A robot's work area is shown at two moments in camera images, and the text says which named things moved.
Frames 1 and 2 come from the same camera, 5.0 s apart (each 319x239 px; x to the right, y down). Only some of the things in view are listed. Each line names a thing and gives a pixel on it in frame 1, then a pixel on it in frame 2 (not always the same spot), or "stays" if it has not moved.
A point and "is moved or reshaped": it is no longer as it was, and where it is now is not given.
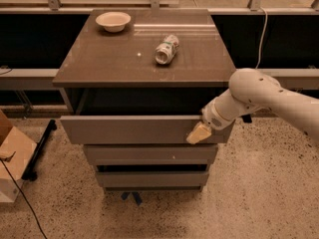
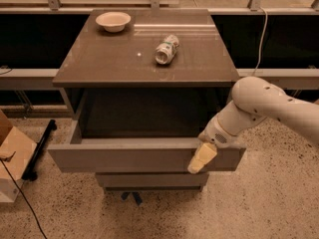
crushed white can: (165, 52) stays
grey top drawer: (139, 116) is moved or reshaped
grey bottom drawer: (152, 180) stays
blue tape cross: (136, 194) stays
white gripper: (212, 118) → (215, 133)
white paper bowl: (113, 21) stays
